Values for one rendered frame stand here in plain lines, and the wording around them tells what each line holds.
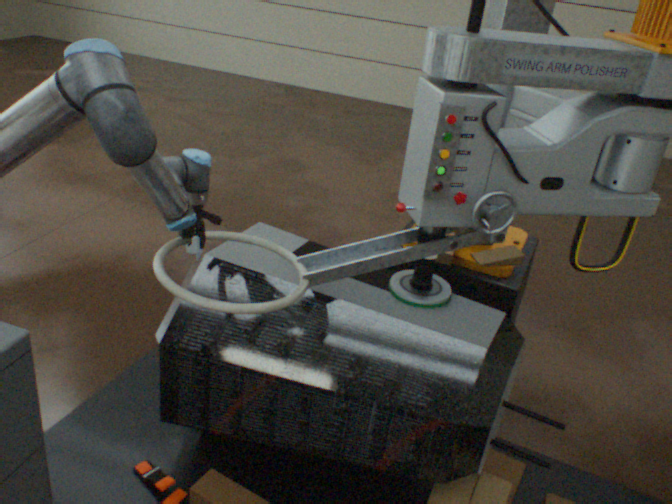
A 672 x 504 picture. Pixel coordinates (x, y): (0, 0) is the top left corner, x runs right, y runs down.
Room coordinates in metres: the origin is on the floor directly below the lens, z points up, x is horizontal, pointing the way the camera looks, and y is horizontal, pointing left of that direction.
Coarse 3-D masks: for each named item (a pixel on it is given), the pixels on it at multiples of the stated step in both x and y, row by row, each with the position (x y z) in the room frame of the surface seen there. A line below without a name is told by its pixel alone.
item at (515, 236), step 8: (416, 224) 2.67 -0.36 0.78; (512, 232) 2.72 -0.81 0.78; (520, 232) 2.73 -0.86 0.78; (512, 240) 2.62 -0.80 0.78; (520, 240) 2.64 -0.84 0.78; (464, 248) 2.47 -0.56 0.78; (472, 248) 2.49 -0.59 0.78; (480, 248) 2.50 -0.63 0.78; (488, 248) 2.51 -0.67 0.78; (520, 248) 2.56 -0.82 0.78; (456, 256) 2.39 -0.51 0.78; (464, 256) 2.40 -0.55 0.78; (456, 264) 2.39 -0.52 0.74; (464, 264) 2.37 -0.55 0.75; (472, 264) 2.36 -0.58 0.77; (488, 272) 2.33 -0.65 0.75; (496, 272) 2.32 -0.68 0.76; (504, 272) 2.32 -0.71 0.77
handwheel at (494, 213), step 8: (488, 192) 1.77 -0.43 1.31; (496, 192) 1.77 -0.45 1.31; (504, 192) 1.78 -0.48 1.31; (480, 200) 1.76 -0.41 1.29; (512, 200) 1.78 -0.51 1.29; (488, 208) 1.77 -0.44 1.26; (496, 208) 1.77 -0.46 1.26; (504, 208) 1.78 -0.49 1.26; (512, 208) 1.79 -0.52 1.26; (472, 216) 1.76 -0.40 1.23; (488, 216) 1.77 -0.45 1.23; (496, 216) 1.77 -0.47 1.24; (512, 216) 1.79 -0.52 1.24; (472, 224) 1.76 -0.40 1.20; (504, 224) 1.79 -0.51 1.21; (480, 232) 1.76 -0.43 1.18; (488, 232) 1.77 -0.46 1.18; (496, 232) 1.78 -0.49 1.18
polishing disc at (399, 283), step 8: (400, 272) 1.97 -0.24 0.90; (408, 272) 1.98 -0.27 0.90; (392, 280) 1.90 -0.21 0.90; (400, 280) 1.91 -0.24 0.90; (408, 280) 1.92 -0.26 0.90; (432, 280) 1.94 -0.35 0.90; (440, 280) 1.95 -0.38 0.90; (392, 288) 1.86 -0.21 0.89; (400, 288) 1.85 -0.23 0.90; (408, 288) 1.86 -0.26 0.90; (440, 288) 1.89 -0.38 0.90; (448, 288) 1.90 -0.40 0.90; (400, 296) 1.82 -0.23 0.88; (408, 296) 1.81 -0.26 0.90; (416, 296) 1.81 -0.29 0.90; (424, 296) 1.82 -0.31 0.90; (432, 296) 1.83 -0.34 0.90; (440, 296) 1.83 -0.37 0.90; (448, 296) 1.84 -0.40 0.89
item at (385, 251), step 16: (480, 224) 2.00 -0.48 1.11; (368, 240) 1.89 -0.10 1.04; (384, 240) 1.91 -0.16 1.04; (400, 240) 1.92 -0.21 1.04; (416, 240) 1.94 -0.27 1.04; (448, 240) 1.85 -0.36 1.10; (464, 240) 1.86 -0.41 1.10; (480, 240) 1.88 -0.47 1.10; (496, 240) 1.86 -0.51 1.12; (304, 256) 1.84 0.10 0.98; (320, 256) 1.85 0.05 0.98; (336, 256) 1.86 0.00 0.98; (352, 256) 1.88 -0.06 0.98; (368, 256) 1.87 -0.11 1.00; (384, 256) 1.79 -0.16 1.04; (400, 256) 1.81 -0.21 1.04; (416, 256) 1.82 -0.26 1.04; (320, 272) 1.74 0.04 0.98; (336, 272) 1.75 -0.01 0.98; (352, 272) 1.76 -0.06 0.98
